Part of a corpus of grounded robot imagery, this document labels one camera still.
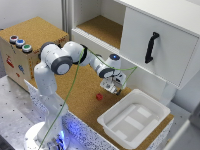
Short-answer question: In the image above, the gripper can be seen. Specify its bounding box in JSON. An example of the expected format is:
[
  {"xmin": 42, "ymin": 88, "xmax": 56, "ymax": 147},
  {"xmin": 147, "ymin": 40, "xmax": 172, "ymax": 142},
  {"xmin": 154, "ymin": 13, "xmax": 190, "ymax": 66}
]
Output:
[{"xmin": 100, "ymin": 74, "xmax": 126, "ymax": 96}]

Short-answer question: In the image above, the pink block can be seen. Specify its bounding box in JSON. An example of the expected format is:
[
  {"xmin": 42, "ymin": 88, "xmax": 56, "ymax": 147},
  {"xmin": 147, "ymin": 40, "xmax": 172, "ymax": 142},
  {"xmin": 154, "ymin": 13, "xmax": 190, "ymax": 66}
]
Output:
[{"xmin": 95, "ymin": 93, "xmax": 104, "ymax": 102}]

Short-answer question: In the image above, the white plastic box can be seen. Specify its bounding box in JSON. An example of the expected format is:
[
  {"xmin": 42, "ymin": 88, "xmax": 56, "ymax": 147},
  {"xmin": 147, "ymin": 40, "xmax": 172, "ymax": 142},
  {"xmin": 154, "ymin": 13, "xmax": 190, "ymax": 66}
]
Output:
[{"xmin": 96, "ymin": 88, "xmax": 172, "ymax": 150}]

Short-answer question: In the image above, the white cabinet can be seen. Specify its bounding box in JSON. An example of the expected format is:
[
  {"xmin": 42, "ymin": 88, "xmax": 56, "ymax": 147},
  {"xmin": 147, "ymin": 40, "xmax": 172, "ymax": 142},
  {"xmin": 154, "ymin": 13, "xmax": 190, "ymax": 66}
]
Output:
[{"xmin": 61, "ymin": 0, "xmax": 200, "ymax": 107}]

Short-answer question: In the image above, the white sliding door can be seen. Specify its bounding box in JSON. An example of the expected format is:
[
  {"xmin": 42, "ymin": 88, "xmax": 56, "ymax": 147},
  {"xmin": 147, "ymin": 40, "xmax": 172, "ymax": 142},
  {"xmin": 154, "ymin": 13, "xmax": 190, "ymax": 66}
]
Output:
[{"xmin": 119, "ymin": 6, "xmax": 200, "ymax": 88}]

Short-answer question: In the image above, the green button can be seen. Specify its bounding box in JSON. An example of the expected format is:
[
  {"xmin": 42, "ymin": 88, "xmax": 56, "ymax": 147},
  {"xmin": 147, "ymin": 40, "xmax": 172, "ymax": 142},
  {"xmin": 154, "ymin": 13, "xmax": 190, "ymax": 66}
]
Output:
[{"xmin": 21, "ymin": 43, "xmax": 33, "ymax": 54}]

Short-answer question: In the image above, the wooden drawer box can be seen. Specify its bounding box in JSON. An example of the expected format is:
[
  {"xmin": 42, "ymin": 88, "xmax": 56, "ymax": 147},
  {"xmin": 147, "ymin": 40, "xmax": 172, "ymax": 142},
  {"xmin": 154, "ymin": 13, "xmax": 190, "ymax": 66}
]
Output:
[{"xmin": 0, "ymin": 16, "xmax": 70, "ymax": 92}]

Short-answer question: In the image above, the blue button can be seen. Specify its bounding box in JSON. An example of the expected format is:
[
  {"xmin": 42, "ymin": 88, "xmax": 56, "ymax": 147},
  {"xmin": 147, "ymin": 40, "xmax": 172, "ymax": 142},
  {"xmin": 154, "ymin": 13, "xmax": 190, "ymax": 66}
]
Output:
[{"xmin": 15, "ymin": 38, "xmax": 26, "ymax": 49}]

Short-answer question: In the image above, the red button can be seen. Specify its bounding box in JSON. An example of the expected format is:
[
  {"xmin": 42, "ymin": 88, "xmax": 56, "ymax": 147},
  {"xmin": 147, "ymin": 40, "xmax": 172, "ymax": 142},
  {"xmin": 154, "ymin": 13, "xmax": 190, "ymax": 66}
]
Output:
[{"xmin": 9, "ymin": 34, "xmax": 20, "ymax": 45}]

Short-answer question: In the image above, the green cable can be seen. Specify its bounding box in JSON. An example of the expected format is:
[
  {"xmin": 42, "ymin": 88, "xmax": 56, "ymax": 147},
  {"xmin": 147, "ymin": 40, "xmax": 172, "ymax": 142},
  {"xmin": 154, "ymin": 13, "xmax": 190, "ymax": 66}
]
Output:
[{"xmin": 37, "ymin": 47, "xmax": 138, "ymax": 150}]

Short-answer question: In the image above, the black door handle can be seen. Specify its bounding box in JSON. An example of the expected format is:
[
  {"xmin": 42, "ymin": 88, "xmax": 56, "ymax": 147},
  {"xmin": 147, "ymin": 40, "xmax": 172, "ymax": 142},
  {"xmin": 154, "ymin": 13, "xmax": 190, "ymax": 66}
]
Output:
[{"xmin": 144, "ymin": 31, "xmax": 160, "ymax": 65}]

